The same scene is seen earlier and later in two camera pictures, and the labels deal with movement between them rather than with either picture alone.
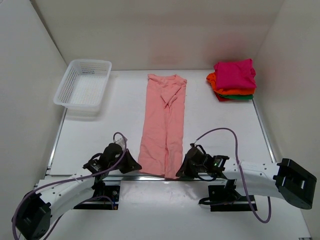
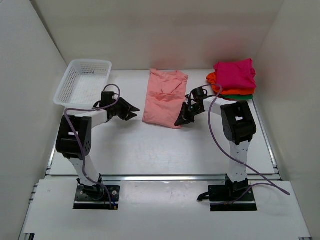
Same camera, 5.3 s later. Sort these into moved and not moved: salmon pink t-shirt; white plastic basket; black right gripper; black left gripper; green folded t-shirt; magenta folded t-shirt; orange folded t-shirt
Moved: black right gripper; salmon pink t-shirt; black left gripper
Not moved: white plastic basket; green folded t-shirt; magenta folded t-shirt; orange folded t-shirt
